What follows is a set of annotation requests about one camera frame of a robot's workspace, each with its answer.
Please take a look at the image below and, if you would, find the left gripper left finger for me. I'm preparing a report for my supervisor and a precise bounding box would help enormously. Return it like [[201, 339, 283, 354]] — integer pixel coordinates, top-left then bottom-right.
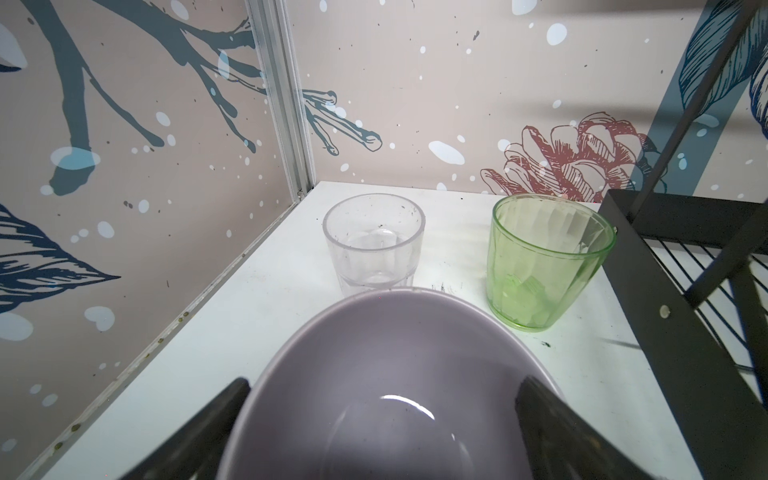
[[122, 377, 251, 480]]

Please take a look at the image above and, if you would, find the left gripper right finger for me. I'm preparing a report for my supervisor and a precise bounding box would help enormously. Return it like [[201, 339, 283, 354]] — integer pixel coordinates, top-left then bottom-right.
[[515, 376, 652, 480]]

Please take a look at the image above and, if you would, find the lilac ceramic bowl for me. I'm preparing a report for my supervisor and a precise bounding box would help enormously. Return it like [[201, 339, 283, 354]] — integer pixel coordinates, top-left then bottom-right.
[[217, 288, 554, 479]]

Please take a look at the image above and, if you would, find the green glass tumbler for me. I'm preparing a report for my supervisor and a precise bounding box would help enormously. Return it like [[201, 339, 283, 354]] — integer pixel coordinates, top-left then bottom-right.
[[486, 194, 617, 332]]

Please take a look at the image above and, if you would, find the clear glass tumbler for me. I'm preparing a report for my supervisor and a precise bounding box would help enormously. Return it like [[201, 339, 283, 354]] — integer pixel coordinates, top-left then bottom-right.
[[322, 193, 426, 297]]

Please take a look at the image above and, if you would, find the black two-tier dish rack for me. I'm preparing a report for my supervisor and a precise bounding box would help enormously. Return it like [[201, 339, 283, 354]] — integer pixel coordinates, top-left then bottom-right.
[[600, 1, 767, 479]]

